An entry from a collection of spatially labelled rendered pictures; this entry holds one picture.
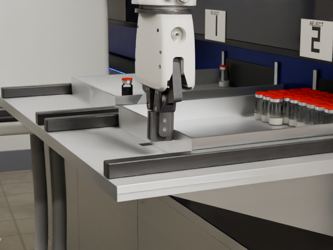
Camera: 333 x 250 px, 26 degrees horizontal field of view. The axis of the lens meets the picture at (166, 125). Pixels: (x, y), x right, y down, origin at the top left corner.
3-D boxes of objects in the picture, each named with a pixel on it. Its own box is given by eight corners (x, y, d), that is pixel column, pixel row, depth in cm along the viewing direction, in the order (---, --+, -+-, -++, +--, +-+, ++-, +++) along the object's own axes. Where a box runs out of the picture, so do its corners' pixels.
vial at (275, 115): (277, 122, 118) (278, 94, 117) (285, 124, 116) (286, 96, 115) (266, 123, 117) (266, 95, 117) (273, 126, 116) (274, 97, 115)
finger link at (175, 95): (190, 88, 89) (175, 111, 94) (174, 37, 93) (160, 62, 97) (181, 88, 89) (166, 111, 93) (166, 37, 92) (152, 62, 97)
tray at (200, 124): (295, 110, 130) (296, 91, 129) (396, 140, 107) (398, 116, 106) (118, 126, 116) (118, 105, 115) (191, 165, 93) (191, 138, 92)
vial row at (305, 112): (274, 116, 123) (274, 90, 122) (340, 137, 107) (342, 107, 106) (262, 117, 122) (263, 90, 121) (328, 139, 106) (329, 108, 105)
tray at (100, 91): (219, 84, 161) (219, 68, 160) (283, 102, 138) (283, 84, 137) (71, 93, 147) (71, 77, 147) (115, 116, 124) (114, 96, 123)
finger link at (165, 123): (182, 94, 94) (181, 144, 95) (172, 90, 97) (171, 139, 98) (160, 95, 92) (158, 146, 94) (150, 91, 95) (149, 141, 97)
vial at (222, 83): (226, 85, 157) (226, 64, 156) (231, 87, 155) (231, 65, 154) (217, 86, 156) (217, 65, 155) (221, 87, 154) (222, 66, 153)
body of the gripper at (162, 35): (207, 4, 91) (203, 92, 93) (173, 1, 100) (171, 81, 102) (152, 3, 88) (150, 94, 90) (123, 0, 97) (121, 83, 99)
